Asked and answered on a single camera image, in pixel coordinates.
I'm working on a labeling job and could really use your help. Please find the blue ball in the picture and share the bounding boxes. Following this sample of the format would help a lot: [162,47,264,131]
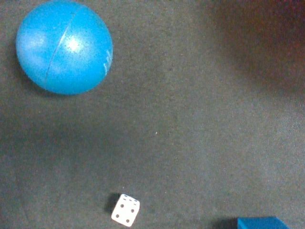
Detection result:
[16,0,113,95]

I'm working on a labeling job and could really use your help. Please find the white die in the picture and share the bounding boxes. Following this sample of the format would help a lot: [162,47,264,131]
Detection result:
[111,194,140,227]

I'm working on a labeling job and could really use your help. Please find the black tablecloth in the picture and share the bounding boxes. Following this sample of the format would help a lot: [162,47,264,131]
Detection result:
[0,0,305,229]

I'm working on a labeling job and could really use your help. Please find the blue toy block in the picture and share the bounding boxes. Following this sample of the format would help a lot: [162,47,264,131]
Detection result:
[237,217,289,229]

